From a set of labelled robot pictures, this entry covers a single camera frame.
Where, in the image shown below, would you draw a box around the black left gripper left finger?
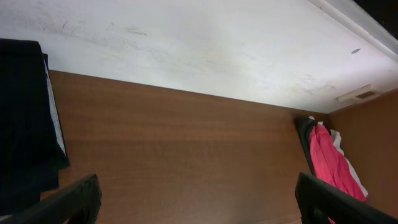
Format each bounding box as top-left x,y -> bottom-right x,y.
1,174 -> 102,224

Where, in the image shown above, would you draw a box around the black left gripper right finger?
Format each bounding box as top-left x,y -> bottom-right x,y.
295,172 -> 397,224

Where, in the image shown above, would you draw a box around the dark navy shorts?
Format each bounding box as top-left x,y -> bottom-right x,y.
1,39 -> 70,216

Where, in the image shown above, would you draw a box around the red garment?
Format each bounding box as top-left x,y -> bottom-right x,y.
309,124 -> 367,203

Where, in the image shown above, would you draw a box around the white garment in pile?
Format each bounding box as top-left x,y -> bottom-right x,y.
308,115 -> 369,197

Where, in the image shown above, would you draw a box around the black garment in pile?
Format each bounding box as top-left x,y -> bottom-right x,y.
294,116 -> 317,176

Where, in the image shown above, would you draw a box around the white wall vent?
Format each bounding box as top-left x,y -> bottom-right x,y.
337,84 -> 382,102

